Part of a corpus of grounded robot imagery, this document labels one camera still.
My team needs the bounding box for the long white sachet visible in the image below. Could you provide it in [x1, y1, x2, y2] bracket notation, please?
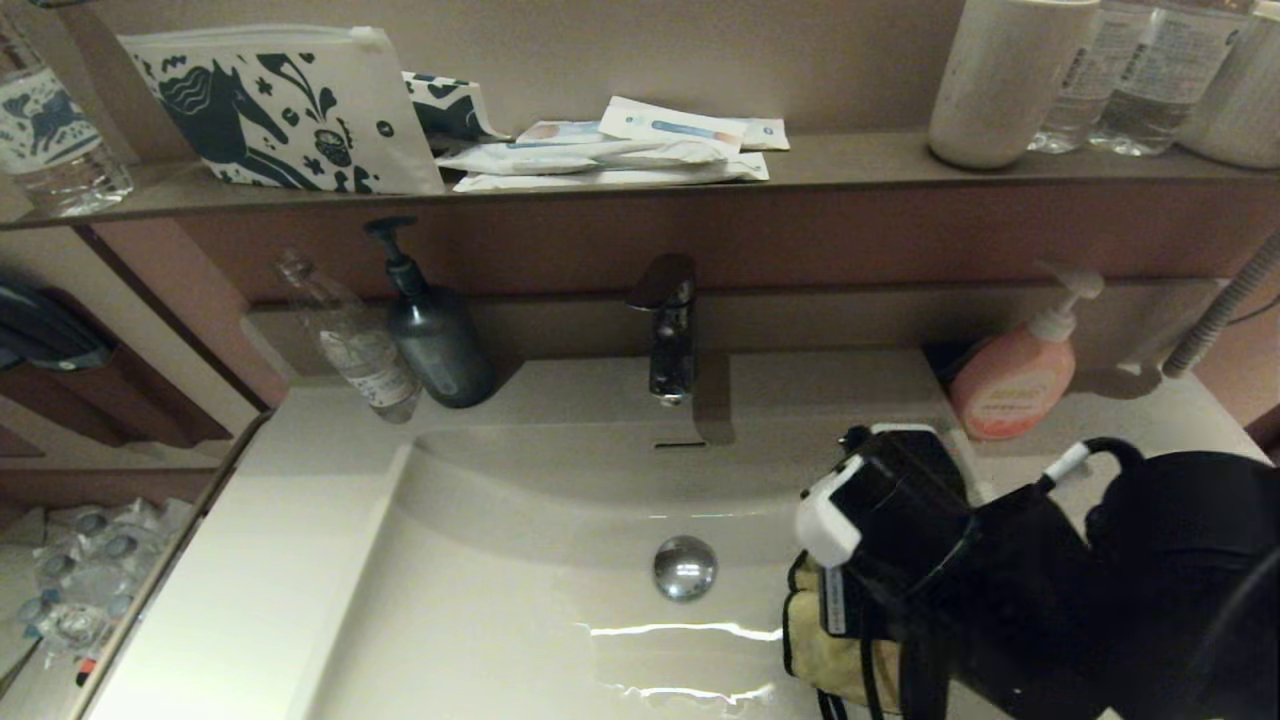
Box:
[435, 138, 731, 177]

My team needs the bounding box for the grey corrugated hose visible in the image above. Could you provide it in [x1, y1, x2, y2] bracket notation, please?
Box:
[1162, 228, 1280, 379]

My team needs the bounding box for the dark blue grey object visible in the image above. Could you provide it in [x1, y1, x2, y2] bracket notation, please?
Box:
[0, 282, 116, 373]

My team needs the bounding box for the black cable with white plug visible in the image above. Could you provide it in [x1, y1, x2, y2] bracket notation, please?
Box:
[1035, 437, 1147, 497]

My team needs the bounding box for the clear water bottle white label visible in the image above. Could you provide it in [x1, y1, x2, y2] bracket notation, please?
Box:
[1086, 0, 1253, 156]
[1028, 0, 1136, 154]

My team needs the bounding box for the white sink basin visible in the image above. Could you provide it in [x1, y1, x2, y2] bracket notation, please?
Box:
[85, 348, 1280, 720]

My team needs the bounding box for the brown wooden rack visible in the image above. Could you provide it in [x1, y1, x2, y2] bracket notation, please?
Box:
[0, 345, 236, 451]

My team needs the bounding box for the wide flat white sachet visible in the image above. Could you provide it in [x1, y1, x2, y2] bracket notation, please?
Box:
[453, 152, 770, 193]

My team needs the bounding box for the pink soap pump bottle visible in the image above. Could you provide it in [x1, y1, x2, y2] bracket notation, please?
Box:
[948, 262, 1106, 442]

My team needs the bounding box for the white sachet orange blue print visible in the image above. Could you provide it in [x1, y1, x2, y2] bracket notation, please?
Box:
[514, 120, 611, 147]

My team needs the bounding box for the water bottle blue horse label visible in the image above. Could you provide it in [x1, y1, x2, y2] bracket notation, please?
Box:
[0, 10, 135, 218]

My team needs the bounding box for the shrink-wrapped pack of bottles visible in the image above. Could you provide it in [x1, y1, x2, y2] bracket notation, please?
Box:
[18, 498, 196, 671]

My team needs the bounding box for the small blue patterned pouch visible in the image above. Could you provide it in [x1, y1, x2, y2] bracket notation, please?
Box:
[401, 71, 511, 153]

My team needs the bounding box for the white ceramic cup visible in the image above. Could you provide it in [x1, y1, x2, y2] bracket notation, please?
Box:
[927, 0, 1099, 169]
[1176, 0, 1280, 167]

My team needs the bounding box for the dark grey pump bottle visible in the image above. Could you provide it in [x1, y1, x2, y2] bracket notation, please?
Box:
[363, 216, 496, 410]

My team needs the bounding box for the white sachet blue red stripe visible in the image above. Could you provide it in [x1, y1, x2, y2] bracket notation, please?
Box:
[598, 95, 747, 158]

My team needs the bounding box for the clear slim plastic bottle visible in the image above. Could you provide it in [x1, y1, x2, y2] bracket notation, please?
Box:
[275, 250, 426, 425]

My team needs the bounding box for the chrome drain stopper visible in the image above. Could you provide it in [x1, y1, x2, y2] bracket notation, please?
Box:
[653, 535, 718, 602]

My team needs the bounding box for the white pouch blue horse print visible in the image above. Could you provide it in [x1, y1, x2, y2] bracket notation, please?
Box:
[117, 25, 447, 196]

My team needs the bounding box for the brown wall shelf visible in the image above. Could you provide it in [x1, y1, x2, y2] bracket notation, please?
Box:
[0, 130, 1280, 233]

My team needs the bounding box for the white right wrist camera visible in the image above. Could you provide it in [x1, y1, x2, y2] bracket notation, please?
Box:
[795, 424, 969, 571]

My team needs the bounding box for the yellow cloth with black trim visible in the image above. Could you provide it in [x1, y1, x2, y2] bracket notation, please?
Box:
[782, 552, 906, 720]

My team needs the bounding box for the chrome faucet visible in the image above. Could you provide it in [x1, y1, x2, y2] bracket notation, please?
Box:
[627, 253, 699, 406]

